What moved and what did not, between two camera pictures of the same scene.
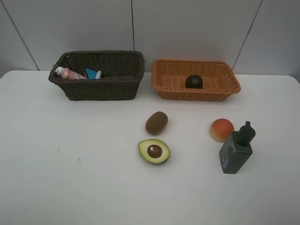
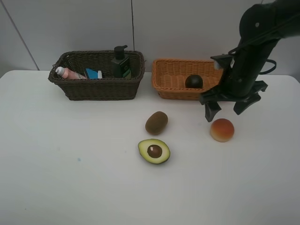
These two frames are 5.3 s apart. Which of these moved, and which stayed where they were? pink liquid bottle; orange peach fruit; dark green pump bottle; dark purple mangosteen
Moved: dark green pump bottle
Stayed: pink liquid bottle; orange peach fruit; dark purple mangosteen
